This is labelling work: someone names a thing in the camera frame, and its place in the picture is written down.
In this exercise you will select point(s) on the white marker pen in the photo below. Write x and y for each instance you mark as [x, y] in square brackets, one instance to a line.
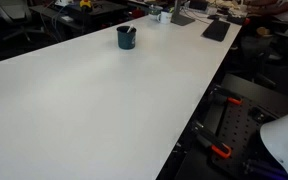
[130, 29]

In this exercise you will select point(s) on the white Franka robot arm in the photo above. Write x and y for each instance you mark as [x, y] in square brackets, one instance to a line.
[284, 140]

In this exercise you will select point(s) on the dark teal speckled mug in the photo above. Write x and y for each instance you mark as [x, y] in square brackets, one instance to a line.
[125, 41]

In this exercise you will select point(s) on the white coffee mug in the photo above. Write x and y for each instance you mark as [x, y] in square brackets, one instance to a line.
[165, 17]

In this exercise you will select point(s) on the red object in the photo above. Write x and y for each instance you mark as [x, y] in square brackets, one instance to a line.
[138, 14]

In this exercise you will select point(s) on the grey monitor stand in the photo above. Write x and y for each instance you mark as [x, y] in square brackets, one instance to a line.
[181, 19]

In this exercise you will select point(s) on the black background desk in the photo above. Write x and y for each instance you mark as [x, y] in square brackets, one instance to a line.
[100, 10]

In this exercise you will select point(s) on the black keyboard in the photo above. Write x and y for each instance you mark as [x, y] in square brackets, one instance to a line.
[216, 30]

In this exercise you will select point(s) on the dark laptop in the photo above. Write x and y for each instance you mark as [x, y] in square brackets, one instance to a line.
[198, 5]

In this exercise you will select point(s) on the black computer mouse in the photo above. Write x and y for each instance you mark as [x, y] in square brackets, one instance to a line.
[213, 16]

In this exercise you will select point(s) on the black perforated mounting board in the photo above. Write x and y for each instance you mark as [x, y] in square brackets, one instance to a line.
[239, 128]

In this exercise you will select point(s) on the black box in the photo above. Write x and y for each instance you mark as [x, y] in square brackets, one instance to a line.
[236, 19]

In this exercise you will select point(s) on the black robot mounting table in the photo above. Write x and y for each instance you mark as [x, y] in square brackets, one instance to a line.
[270, 96]

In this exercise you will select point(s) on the grey office chair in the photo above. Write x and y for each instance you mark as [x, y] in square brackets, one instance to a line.
[14, 10]

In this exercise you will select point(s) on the person in white shirt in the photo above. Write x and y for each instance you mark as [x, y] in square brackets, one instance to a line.
[284, 8]

